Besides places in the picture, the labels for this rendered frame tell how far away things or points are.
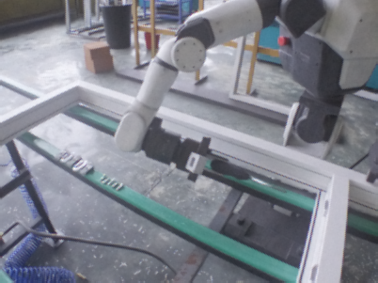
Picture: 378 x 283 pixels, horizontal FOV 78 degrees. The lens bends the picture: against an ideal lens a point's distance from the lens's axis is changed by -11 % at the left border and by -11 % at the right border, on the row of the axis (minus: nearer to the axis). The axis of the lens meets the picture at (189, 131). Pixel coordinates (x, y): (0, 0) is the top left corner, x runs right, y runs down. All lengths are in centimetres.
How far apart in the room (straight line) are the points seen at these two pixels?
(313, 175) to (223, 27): 46
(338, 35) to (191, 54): 36
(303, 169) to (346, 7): 43
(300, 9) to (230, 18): 16
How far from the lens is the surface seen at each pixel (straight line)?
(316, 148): 103
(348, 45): 72
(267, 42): 437
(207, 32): 59
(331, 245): 59
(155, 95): 63
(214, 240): 61
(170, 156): 64
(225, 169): 67
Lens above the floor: 138
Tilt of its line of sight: 35 degrees down
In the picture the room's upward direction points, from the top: 3 degrees clockwise
